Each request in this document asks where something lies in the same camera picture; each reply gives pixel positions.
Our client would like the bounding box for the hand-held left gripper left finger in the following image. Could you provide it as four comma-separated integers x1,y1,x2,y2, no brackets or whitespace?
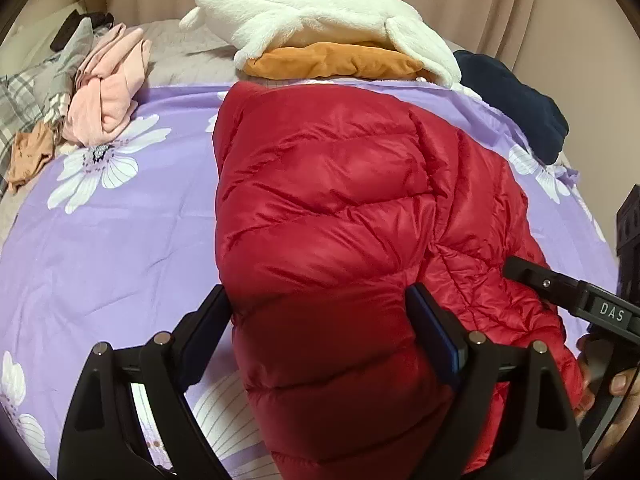
57,284,233,480

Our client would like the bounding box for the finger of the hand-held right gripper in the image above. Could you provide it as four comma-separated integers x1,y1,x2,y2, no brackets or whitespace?
502,256,588,318

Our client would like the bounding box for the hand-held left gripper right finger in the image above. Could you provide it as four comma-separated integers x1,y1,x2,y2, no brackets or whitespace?
405,282,586,480

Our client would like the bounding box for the red down jacket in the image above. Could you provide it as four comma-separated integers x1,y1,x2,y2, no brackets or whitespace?
212,81,593,480

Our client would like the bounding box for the person's right hand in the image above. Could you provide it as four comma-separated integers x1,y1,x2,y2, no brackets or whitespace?
575,334,640,416

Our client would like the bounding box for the dark furniture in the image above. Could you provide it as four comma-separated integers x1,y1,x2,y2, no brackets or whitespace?
615,192,640,306

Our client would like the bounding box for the purple floral bedsheet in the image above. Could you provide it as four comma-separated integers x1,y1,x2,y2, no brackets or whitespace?
0,80,621,480

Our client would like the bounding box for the navy garment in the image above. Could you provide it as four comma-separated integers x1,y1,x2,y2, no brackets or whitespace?
452,50,571,166

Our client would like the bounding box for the small tan cloth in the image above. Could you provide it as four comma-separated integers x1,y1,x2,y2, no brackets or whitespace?
6,120,56,193

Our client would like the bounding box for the pink garment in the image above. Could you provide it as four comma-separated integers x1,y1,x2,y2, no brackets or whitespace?
62,24,152,146

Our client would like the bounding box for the grey quilted bed cover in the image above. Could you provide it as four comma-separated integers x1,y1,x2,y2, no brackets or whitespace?
125,20,261,88

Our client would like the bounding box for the orange garment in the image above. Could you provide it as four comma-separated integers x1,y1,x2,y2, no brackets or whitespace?
243,41,438,82

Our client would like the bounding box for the grey plaid cloth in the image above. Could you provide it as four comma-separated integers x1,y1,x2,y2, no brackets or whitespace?
0,57,76,161

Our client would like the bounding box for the grey garment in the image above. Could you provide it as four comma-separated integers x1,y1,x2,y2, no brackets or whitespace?
47,17,101,91

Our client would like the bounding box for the dark cloth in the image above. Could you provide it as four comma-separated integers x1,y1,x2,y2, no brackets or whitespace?
52,10,115,51

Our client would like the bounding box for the white fleece garment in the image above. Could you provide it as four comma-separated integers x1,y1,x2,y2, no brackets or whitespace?
178,0,463,93

